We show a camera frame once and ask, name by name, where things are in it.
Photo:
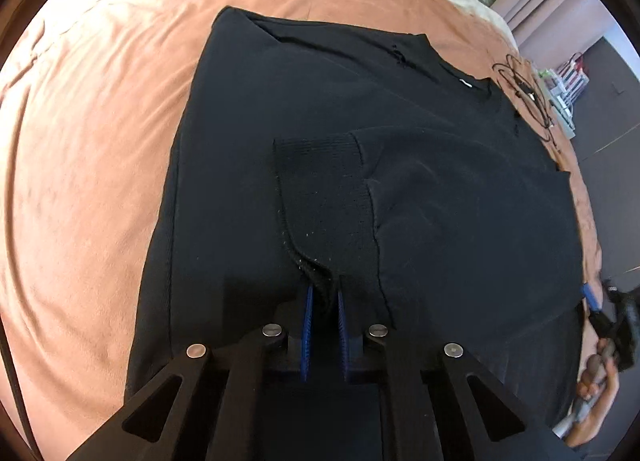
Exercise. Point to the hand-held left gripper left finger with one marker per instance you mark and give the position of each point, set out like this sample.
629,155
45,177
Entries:
307,331

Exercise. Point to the white nightstand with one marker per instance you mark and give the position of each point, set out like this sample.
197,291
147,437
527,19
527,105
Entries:
561,113

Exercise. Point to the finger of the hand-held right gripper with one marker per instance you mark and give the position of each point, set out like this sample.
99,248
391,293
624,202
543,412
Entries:
597,318

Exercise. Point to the orange-brown blanket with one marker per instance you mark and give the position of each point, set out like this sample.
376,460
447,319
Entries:
90,166

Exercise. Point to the black long-sleeve shirt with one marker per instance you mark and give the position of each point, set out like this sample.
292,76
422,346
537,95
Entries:
425,216

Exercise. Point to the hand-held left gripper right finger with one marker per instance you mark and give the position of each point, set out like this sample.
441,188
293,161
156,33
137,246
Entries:
344,331

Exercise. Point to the person's right hand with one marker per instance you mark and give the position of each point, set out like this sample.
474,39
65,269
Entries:
602,401

